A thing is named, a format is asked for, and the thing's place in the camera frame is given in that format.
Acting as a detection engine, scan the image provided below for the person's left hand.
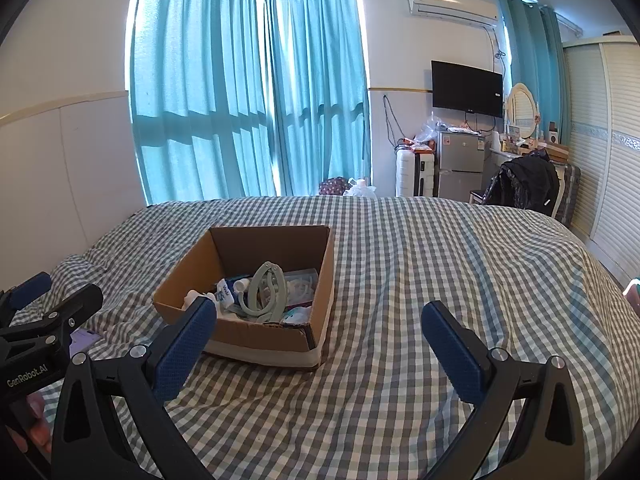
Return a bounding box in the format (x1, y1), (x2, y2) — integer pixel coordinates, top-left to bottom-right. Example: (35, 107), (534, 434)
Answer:
(6, 391), (52, 460)

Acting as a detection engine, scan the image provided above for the silver mini fridge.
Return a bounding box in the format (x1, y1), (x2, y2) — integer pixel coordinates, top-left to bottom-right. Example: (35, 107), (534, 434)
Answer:
(436, 130), (485, 202)

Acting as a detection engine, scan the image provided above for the white louvered wardrobe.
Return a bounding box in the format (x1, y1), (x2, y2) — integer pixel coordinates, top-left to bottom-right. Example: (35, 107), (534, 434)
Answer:
(564, 36), (639, 285)

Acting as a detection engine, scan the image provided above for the white padded headboard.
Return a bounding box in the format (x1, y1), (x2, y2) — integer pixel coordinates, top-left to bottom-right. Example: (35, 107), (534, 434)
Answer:
(1, 91), (145, 288)

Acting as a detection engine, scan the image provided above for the black jacket on chair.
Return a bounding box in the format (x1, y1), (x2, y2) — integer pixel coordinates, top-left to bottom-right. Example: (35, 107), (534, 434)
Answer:
(483, 153), (560, 217)

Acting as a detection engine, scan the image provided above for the dark floral bag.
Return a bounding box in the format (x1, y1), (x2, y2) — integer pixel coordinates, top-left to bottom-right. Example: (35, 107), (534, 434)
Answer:
(318, 177), (352, 196)

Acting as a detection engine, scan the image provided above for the teal window curtain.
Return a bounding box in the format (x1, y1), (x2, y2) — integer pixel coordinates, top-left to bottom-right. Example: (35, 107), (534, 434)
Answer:
(264, 0), (371, 195)
(129, 0), (276, 204)

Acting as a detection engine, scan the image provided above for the teal window curtain left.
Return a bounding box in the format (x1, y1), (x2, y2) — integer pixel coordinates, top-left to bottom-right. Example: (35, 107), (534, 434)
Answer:
(129, 0), (276, 204)

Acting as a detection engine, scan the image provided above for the clear plastic water bottle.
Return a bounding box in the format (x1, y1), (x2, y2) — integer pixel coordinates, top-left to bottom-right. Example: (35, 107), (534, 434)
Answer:
(283, 269), (319, 308)

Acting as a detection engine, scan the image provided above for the white plastic bag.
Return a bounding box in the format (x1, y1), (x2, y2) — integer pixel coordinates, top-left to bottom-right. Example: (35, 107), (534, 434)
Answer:
(343, 179), (376, 198)

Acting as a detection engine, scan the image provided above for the white air conditioner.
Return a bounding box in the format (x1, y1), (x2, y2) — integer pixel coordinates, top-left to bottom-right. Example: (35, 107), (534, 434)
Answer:
(408, 0), (498, 27)

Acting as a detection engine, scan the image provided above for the teal corner curtain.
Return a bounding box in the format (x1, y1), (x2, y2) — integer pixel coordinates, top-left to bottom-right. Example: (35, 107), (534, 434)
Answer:
(497, 0), (572, 144)

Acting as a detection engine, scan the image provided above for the oval vanity mirror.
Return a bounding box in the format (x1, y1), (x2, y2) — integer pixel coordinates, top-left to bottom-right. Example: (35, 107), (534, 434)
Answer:
(504, 82), (540, 139)

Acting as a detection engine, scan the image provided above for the checkered bed quilt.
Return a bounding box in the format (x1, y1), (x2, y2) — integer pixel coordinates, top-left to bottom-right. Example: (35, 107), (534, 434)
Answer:
(8, 195), (637, 480)

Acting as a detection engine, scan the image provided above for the white tissue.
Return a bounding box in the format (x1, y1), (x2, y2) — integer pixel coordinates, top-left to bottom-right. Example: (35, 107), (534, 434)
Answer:
(181, 289), (218, 312)

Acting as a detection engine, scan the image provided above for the open cardboard box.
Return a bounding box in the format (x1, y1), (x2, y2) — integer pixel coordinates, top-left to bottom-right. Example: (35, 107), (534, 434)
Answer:
(153, 226), (334, 370)

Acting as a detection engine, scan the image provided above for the black wall television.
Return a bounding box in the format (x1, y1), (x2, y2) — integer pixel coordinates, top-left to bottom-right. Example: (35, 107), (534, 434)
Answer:
(431, 61), (503, 118)

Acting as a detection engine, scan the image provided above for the teal window curtain right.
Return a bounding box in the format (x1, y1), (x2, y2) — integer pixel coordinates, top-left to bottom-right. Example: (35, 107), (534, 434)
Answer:
(264, 0), (371, 195)

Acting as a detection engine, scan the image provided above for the white suitcase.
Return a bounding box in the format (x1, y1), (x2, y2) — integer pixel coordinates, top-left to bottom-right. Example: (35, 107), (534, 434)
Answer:
(395, 148), (435, 197)

